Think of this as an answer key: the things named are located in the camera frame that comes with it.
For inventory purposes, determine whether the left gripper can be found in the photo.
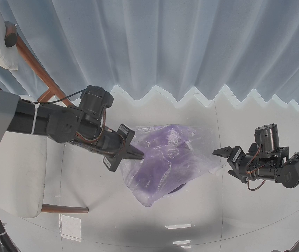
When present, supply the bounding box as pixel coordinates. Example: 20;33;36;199
93;123;145;172

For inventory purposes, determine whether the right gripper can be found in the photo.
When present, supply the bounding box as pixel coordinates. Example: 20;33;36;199
212;146;260;184

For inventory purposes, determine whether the purple plastic bag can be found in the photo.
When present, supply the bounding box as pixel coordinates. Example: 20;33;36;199
122;124;225;207

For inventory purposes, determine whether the crumpled white paper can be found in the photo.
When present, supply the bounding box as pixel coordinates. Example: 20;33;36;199
209;164;226;177

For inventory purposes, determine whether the white chair with wooden legs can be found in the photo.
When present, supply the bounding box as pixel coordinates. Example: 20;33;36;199
0;0;90;219

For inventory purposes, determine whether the pale blue curtain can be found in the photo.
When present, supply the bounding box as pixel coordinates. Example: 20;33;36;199
0;0;299;112

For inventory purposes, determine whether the black cable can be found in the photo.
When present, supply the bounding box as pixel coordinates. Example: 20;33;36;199
38;89;87;105

